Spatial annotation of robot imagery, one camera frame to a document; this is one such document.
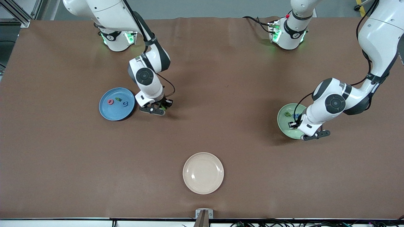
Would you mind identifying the brown table mat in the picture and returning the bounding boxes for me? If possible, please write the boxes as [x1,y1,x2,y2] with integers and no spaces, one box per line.
[0,16,404,220]

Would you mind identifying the green plate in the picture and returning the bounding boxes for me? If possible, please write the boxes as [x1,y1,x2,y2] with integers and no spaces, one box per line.
[277,103,308,140]

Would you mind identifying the aluminium frame profile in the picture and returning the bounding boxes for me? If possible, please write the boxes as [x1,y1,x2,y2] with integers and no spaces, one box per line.
[0,0,43,28]

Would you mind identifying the blue plate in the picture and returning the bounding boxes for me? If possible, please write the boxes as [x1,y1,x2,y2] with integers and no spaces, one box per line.
[99,87,136,121]

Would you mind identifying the black left arm base cable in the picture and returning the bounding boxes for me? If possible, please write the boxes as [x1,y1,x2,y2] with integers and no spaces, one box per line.
[242,16,278,33]

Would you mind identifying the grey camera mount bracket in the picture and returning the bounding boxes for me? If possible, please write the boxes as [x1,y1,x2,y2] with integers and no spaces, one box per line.
[193,209,213,227]

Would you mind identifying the beige plate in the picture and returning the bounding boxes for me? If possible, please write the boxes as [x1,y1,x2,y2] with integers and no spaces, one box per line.
[182,152,224,195]

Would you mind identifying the white table edge rail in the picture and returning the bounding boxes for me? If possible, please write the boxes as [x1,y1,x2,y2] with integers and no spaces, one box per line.
[0,218,404,227]

